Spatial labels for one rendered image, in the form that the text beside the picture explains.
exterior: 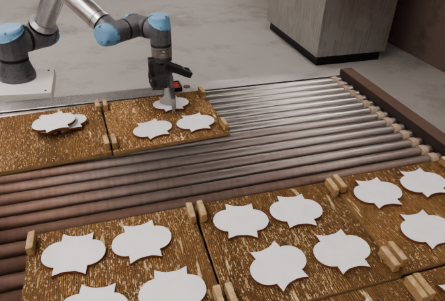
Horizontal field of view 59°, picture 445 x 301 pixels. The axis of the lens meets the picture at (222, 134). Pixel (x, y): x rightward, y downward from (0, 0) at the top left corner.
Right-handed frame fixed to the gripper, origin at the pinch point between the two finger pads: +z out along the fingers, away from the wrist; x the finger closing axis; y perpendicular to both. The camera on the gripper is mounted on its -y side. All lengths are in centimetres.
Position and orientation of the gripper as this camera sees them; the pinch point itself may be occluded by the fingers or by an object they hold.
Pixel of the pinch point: (170, 103)
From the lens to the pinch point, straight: 158.7
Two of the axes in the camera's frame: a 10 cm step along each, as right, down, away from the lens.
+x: 3.4, 5.1, -7.9
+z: -0.2, 8.4, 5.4
